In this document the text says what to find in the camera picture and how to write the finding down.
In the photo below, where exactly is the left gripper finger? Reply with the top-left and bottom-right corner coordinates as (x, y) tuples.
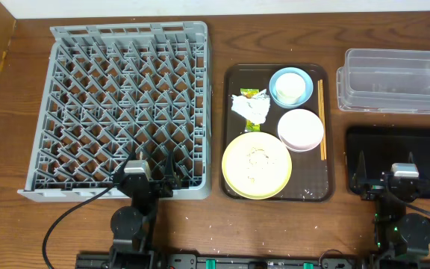
(163, 151), (181, 189)
(119, 149), (137, 174)

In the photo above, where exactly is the dark brown serving tray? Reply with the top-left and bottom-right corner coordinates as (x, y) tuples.
(221, 64), (334, 202)

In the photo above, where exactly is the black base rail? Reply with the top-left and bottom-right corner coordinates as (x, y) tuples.
(75, 254), (430, 269)

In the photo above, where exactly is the black plastic tray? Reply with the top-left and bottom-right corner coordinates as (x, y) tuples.
(346, 126), (430, 199)

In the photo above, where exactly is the left black cable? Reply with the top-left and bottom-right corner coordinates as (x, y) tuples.
(42, 185), (114, 269)

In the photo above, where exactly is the light blue bowl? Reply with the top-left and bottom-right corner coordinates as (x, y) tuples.
(269, 67), (314, 109)

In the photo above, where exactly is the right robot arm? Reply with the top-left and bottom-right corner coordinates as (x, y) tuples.
(353, 152), (430, 268)

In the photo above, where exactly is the grey plastic dish rack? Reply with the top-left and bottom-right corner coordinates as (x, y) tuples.
(20, 21), (212, 202)

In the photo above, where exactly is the yellow plate with crumbs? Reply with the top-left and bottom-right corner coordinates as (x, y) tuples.
(222, 132), (293, 200)

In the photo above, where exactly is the white plastic cup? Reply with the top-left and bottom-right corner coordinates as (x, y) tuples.
(275, 73), (306, 105)

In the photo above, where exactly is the pink bowl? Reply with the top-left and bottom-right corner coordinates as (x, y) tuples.
(277, 109), (325, 152)

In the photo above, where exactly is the white napkin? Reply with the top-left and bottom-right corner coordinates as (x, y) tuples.
(231, 89), (270, 124)

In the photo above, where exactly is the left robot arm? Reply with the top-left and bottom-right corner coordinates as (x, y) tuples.
(107, 152), (181, 269)

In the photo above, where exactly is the clear plastic bin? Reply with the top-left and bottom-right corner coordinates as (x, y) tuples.
(337, 49), (430, 114)

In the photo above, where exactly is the green yellow snack wrapper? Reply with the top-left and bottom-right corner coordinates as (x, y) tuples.
(240, 88), (267, 132)

